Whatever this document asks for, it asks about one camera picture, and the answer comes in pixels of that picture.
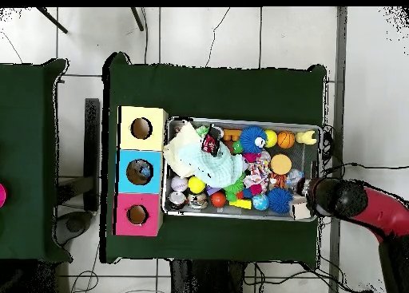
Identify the black power cable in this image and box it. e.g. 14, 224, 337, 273
322, 160, 409, 179

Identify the plain wooden cube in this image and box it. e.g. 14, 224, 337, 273
289, 202, 312, 220

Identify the toy hamburger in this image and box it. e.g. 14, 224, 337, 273
270, 153, 292, 176

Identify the yellow foam bone toy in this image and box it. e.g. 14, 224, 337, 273
295, 130, 318, 146

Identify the shallow wire mesh bin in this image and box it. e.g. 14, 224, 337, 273
161, 116, 323, 223

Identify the crushed red drink can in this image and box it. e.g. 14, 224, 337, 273
201, 125, 223, 156

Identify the yellow smooth ball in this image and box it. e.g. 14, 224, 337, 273
264, 129, 279, 148

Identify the blue spiky ball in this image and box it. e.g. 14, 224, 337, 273
266, 187, 294, 215

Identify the cream yellow waffle cloth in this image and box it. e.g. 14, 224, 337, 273
162, 121, 205, 178

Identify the dark green tablecloth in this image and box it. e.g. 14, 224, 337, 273
100, 51, 328, 264

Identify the mint green waffle cloth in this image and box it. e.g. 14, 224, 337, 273
178, 141, 245, 188

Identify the blue fuzzy monster toy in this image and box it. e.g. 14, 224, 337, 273
239, 125, 268, 154

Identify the grey round stand base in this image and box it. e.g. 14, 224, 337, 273
54, 210, 94, 247

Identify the dark green side table cloth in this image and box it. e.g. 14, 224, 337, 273
0, 57, 73, 263

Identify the orange toy basketball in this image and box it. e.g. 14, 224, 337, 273
276, 130, 296, 149

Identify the black tripod leg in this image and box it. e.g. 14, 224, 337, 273
35, 6, 69, 34
129, 6, 145, 32

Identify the wooden box with three holes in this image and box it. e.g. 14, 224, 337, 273
113, 105, 169, 237

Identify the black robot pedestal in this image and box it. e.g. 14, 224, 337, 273
169, 259, 247, 293

